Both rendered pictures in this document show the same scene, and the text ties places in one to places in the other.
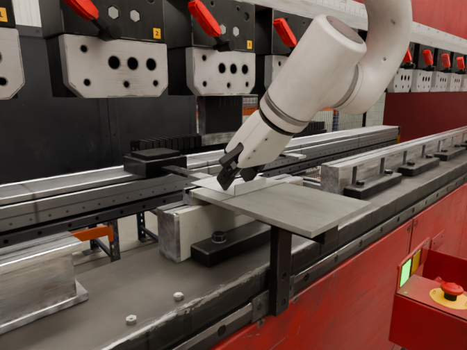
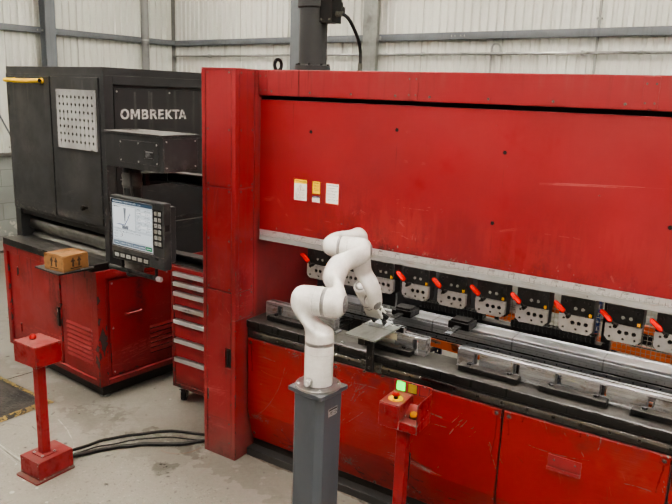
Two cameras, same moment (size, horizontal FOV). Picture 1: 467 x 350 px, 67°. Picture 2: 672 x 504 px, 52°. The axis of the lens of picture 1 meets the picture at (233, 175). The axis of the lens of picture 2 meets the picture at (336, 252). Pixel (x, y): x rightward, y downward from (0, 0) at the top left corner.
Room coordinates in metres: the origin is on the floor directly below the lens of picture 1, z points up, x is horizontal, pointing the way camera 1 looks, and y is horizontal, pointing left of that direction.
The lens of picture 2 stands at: (-0.38, -3.30, 2.18)
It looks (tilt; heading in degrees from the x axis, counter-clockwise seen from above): 13 degrees down; 77
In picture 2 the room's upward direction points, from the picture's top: 2 degrees clockwise
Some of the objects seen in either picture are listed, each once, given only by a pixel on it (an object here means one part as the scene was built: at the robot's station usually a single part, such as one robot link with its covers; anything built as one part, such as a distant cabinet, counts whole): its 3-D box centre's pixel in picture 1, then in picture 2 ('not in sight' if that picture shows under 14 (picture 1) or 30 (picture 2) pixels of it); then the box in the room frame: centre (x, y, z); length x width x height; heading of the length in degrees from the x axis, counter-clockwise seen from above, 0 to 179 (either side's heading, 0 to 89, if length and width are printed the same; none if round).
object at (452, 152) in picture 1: (450, 153); (668, 419); (1.63, -1.03, 0.89); 0.30 x 0.05 x 0.03; 134
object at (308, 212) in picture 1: (277, 199); (372, 330); (0.60, -0.08, 1.00); 0.26 x 0.18 x 0.01; 44
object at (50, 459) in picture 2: not in sight; (41, 404); (-1.14, 0.54, 0.41); 0.25 x 0.20 x 0.83; 44
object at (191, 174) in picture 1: (171, 165); (399, 313); (0.81, 0.15, 1.01); 0.26 x 0.12 x 0.05; 44
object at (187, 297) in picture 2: not in sight; (221, 333); (-0.09, 1.35, 0.50); 0.50 x 0.50 x 1.00; 44
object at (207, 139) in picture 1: (221, 119); (387, 299); (0.70, 0.02, 1.13); 0.10 x 0.02 x 0.10; 134
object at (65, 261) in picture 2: not in sight; (64, 259); (-1.12, 1.42, 1.04); 0.30 x 0.26 x 0.12; 128
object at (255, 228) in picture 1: (254, 233); (386, 346); (0.69, -0.04, 0.89); 0.30 x 0.05 x 0.03; 134
